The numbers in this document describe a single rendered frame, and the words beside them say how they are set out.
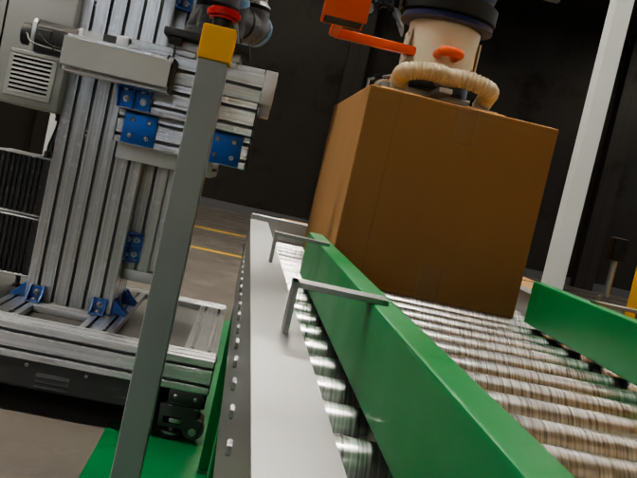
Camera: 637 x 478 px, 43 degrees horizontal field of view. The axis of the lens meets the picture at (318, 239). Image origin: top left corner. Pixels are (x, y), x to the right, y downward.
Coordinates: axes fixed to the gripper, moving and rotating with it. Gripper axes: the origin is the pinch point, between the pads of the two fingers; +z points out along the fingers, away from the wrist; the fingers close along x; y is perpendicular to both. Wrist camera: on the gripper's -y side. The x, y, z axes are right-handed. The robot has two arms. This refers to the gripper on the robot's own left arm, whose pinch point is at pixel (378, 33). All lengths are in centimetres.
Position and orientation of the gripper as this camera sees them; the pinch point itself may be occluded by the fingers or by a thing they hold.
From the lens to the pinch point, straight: 266.8
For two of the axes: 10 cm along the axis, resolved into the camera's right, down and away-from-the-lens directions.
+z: -2.2, 9.7, 0.7
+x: 9.5, 2.3, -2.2
